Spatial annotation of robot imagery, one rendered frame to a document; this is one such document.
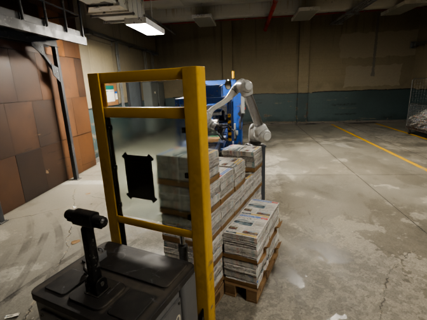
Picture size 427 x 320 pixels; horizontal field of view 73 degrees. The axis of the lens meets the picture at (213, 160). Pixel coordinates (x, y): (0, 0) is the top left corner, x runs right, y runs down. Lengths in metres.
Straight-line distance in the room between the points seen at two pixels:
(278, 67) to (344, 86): 2.70
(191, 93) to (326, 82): 11.33
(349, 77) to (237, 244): 11.08
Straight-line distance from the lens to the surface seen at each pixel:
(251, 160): 3.06
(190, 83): 1.47
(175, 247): 2.32
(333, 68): 12.72
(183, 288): 1.66
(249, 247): 2.37
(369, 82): 13.15
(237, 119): 7.15
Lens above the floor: 1.76
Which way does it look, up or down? 15 degrees down
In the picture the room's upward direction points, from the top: 2 degrees counter-clockwise
